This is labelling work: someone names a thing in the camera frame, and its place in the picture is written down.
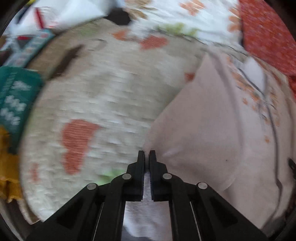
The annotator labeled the pale pink printed shirt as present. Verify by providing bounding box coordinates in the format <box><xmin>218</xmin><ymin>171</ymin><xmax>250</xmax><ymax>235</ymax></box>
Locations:
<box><xmin>127</xmin><ymin>48</ymin><xmax>295</xmax><ymax>235</ymax></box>

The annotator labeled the yellow plastic bag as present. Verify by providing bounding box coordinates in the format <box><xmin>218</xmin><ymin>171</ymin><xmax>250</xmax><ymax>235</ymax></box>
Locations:
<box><xmin>0</xmin><ymin>126</ymin><xmax>23</xmax><ymax>203</ymax></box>

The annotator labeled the quilted heart pattern bedspread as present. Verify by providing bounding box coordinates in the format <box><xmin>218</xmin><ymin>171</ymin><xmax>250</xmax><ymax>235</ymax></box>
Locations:
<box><xmin>19</xmin><ymin>18</ymin><xmax>241</xmax><ymax>223</ymax></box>

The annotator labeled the teal packaging box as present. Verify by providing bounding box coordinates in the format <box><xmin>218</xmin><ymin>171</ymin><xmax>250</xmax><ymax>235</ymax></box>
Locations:
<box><xmin>1</xmin><ymin>66</ymin><xmax>44</xmax><ymax>154</ymax></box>

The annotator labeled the light blue paint set box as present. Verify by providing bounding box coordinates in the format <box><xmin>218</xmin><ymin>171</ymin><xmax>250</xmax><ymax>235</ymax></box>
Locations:
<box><xmin>3</xmin><ymin>29</ymin><xmax>55</xmax><ymax>68</ymax></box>

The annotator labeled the white floral pillow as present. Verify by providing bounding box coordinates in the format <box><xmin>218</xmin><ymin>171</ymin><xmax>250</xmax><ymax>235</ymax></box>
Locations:
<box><xmin>123</xmin><ymin>0</ymin><xmax>242</xmax><ymax>47</ymax></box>

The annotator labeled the red floral pillow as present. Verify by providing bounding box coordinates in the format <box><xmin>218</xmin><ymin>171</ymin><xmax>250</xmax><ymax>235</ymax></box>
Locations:
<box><xmin>239</xmin><ymin>1</ymin><xmax>295</xmax><ymax>94</ymax></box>

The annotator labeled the white paper shopping bag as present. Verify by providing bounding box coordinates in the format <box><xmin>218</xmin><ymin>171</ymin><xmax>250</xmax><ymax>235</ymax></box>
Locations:
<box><xmin>4</xmin><ymin>1</ymin><xmax>118</xmax><ymax>37</ymax></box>

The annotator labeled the dark smartphone with strap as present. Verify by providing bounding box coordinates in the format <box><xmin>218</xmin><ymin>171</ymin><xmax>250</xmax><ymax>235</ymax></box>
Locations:
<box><xmin>48</xmin><ymin>44</ymin><xmax>84</xmax><ymax>79</ymax></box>

